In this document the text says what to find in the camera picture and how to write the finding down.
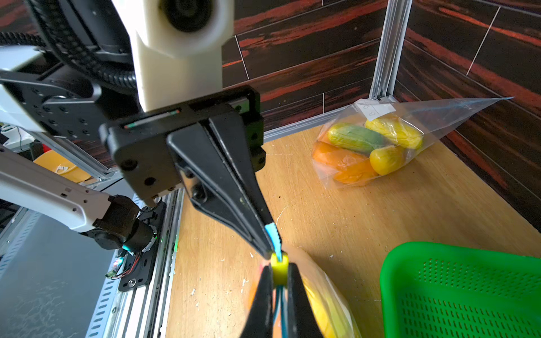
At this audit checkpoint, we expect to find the green plastic basket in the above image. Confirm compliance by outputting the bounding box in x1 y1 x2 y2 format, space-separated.
380 242 540 337

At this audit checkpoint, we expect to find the clear zip bag blue zipper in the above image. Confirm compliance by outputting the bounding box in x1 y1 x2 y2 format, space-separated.
311 98 499 188

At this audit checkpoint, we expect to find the left black cable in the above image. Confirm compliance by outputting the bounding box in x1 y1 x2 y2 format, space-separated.
0 0 138 96

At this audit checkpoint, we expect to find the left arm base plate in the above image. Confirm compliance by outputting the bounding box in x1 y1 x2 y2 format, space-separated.
114 201 166 292

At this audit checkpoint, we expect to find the aluminium front rail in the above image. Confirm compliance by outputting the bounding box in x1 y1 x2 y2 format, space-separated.
85 190 184 337

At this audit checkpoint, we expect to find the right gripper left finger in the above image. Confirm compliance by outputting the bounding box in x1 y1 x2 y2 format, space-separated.
240 265 273 338

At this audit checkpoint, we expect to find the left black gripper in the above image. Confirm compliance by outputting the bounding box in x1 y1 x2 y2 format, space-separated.
99 85 274 259

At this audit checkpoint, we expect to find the large orange mango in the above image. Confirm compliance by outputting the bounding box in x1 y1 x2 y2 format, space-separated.
312 142 367 170

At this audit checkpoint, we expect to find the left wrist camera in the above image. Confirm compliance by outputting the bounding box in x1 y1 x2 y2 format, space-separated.
113 1 235 112

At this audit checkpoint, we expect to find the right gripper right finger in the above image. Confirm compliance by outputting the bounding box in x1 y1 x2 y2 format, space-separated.
287 263 323 338

